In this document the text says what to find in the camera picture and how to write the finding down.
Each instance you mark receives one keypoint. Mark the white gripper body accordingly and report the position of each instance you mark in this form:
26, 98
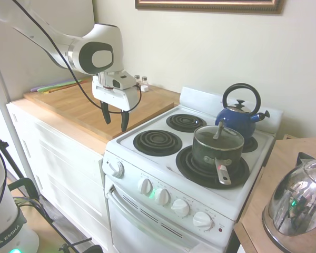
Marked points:
116, 98

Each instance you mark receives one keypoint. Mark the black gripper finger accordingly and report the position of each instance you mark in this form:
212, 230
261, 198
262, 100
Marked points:
106, 116
124, 121

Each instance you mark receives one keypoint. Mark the glass pot lid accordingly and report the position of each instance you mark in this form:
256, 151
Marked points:
206, 137

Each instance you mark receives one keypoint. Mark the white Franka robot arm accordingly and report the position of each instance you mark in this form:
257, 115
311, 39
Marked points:
105, 37

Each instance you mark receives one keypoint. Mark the glass shaker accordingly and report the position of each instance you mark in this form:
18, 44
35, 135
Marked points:
137, 78
144, 80

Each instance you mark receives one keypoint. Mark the wooden butcher block board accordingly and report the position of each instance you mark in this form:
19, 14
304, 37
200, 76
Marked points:
76, 108

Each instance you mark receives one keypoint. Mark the large black coil burner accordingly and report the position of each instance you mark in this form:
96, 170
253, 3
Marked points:
189, 171
157, 143

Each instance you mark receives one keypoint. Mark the white stove knob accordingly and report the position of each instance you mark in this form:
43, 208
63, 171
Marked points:
202, 220
117, 169
144, 186
162, 197
180, 207

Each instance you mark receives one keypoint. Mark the orange flat utensil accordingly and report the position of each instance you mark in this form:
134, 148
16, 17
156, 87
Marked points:
58, 88

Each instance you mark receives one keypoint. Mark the small black coil burner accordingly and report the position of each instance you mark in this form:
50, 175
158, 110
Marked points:
251, 146
186, 122

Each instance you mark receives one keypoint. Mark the green flat utensil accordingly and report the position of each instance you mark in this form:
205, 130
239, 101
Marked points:
46, 89

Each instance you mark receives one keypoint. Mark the white kitchen cabinet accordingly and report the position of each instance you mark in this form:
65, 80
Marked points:
63, 168

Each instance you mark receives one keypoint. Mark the purple flat utensil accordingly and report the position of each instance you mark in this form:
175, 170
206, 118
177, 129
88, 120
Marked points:
39, 88

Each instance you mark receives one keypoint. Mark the dark green saucepan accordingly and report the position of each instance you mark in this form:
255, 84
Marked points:
200, 155

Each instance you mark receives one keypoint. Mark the black tripod leg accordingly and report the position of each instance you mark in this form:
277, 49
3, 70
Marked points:
5, 155

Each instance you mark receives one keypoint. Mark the white stand pole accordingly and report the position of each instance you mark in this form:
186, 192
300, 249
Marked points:
2, 79

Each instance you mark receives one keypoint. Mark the blue whistling kettle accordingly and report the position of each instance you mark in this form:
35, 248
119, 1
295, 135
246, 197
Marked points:
239, 124

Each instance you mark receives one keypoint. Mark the white electric stove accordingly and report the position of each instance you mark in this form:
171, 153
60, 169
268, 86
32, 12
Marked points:
221, 195

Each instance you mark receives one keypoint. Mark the shiny steel electric kettle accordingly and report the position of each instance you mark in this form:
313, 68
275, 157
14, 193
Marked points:
297, 200

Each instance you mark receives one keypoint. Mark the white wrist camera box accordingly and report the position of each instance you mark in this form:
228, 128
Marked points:
122, 80

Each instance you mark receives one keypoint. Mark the black cart frame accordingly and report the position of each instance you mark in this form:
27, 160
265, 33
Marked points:
50, 224

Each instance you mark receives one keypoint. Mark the gold picture frame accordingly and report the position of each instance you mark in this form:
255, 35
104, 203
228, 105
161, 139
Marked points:
208, 7

